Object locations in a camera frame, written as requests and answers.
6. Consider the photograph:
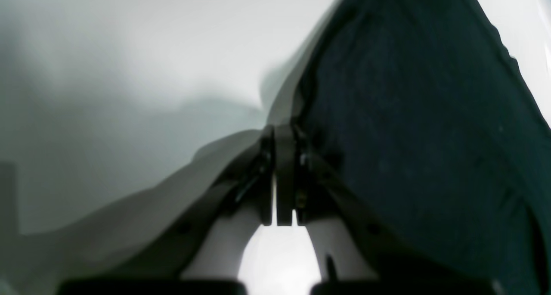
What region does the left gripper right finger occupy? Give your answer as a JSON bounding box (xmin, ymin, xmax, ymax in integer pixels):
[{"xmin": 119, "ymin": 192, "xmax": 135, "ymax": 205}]
[{"xmin": 275, "ymin": 124, "xmax": 466, "ymax": 283}]

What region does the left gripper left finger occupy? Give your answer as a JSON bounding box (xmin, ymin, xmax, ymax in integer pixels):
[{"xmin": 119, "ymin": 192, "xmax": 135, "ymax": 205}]
[{"xmin": 108, "ymin": 125, "xmax": 274, "ymax": 280}]

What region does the black T-shirt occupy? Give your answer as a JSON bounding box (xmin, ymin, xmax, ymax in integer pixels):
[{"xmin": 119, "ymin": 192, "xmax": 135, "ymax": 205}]
[{"xmin": 298, "ymin": 0, "xmax": 550, "ymax": 295}]

